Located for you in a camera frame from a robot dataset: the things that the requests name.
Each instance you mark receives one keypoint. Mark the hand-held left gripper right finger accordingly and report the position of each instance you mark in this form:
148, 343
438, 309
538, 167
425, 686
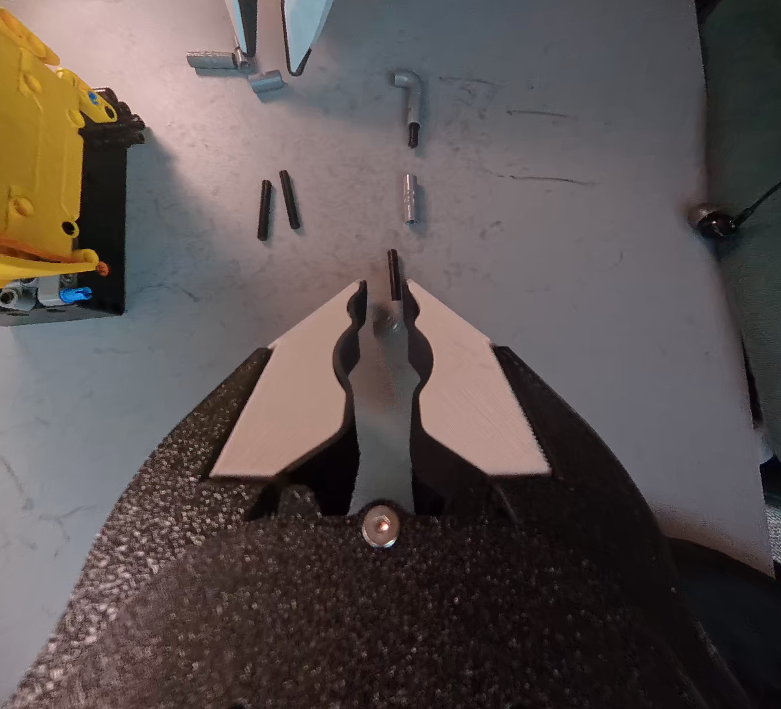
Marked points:
482, 416

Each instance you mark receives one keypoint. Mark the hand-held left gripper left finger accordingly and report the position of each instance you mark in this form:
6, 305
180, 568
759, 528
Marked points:
287, 416

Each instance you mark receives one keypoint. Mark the grey curved lego connector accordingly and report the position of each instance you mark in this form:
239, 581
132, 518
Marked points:
384, 321
406, 79

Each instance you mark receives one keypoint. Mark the yellow lego robot model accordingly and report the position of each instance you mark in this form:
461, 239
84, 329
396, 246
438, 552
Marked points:
36, 141

